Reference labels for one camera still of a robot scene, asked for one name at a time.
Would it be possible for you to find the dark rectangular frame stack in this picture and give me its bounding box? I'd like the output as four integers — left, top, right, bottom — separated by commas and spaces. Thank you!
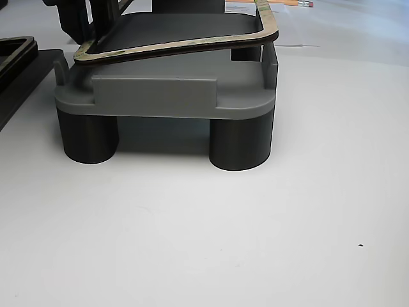
0, 36, 39, 94

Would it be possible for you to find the grey holder with dark legs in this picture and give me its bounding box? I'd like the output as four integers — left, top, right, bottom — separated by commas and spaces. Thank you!
53, 0, 279, 172

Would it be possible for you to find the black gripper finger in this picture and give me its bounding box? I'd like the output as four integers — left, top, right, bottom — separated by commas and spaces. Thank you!
95, 0, 113, 41
57, 0, 96, 45

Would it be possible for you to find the dark flat base tray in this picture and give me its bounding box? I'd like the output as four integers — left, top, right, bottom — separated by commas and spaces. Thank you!
0, 48, 65, 132

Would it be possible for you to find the thin rectangular frame tan face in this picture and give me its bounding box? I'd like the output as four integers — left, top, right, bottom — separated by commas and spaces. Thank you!
72, 0, 279, 67

